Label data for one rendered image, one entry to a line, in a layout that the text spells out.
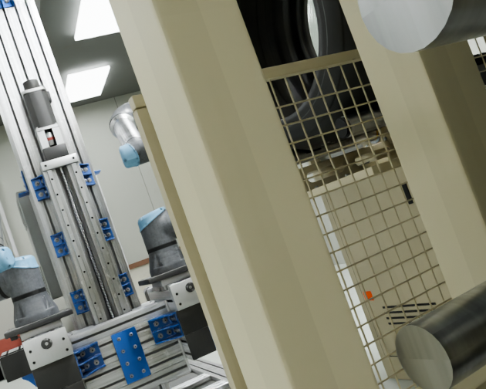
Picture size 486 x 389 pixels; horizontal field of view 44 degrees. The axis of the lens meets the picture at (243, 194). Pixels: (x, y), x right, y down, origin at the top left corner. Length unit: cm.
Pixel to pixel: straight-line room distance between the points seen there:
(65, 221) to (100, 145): 828
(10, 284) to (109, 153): 842
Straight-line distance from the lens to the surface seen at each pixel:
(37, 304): 217
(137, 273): 797
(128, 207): 1039
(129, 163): 190
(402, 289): 231
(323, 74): 127
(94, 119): 1065
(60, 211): 230
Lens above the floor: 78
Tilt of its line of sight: 3 degrees up
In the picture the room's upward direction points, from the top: 20 degrees counter-clockwise
